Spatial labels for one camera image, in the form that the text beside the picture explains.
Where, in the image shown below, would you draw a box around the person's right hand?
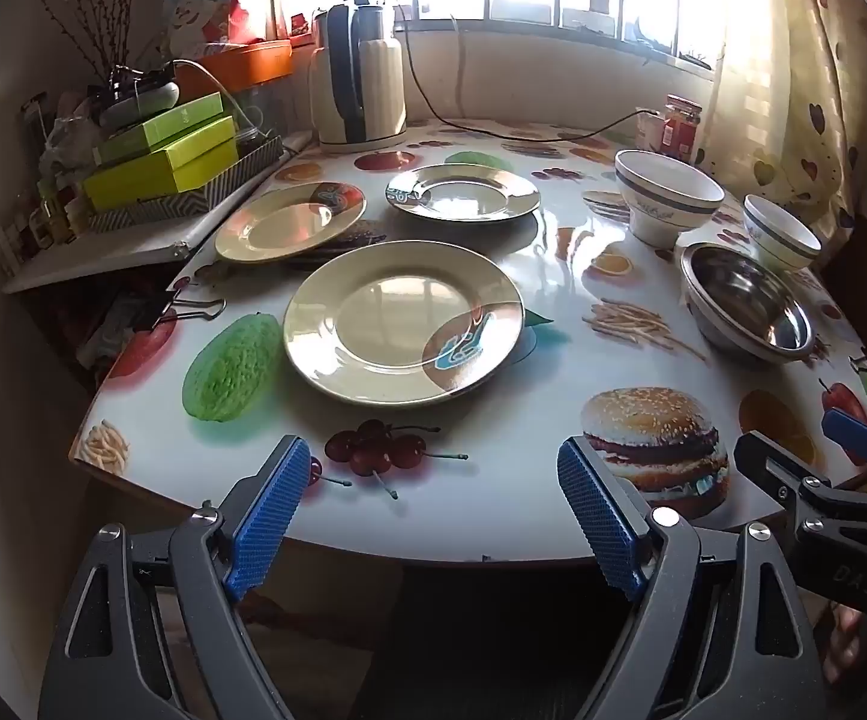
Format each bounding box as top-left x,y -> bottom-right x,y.
830,607 -> 867,691

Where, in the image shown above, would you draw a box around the red-lidded glass jar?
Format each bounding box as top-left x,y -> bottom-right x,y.
662,94 -> 704,162

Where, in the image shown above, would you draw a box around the dried branches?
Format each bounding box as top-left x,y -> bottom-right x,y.
28,0 -> 151,85

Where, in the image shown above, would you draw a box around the orange container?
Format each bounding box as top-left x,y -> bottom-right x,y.
193,41 -> 295,89

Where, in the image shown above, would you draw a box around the heart printed curtain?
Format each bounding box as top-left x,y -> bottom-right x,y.
710,0 -> 867,241

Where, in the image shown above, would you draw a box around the fruit printed tablecloth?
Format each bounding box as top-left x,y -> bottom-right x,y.
69,116 -> 867,567

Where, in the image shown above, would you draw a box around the black binder clip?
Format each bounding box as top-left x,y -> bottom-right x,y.
133,289 -> 226,332

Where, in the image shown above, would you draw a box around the cream electric kettle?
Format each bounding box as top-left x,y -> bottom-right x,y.
309,4 -> 408,155

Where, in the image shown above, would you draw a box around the white side shelf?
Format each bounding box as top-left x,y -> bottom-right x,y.
2,131 -> 316,295

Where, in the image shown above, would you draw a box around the cream plate with blue motif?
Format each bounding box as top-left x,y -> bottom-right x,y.
386,163 -> 541,224
214,181 -> 368,265
283,240 -> 526,407

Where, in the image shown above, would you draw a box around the small white blue-striped bowl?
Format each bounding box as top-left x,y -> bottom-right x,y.
742,193 -> 823,275

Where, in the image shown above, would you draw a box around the stainless steel bowl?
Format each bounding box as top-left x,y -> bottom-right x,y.
679,242 -> 817,367

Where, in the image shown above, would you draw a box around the grey zigzag patterned tray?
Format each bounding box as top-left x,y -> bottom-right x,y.
88,136 -> 286,233

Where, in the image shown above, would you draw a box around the grey oval device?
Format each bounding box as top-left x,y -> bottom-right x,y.
99,79 -> 181,128

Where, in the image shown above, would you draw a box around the large white blue-striped bowl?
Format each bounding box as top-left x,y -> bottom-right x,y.
613,150 -> 725,248

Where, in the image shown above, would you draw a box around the long black cable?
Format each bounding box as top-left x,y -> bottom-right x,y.
392,4 -> 655,143

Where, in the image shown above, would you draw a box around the white box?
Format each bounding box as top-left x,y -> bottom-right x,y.
635,111 -> 667,152

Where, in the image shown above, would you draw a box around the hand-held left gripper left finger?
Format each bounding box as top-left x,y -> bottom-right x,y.
37,433 -> 314,720

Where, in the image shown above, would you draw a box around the thin white cable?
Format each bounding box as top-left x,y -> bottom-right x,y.
169,58 -> 263,137

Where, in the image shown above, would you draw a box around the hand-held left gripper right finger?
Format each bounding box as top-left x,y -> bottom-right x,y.
557,436 -> 828,720

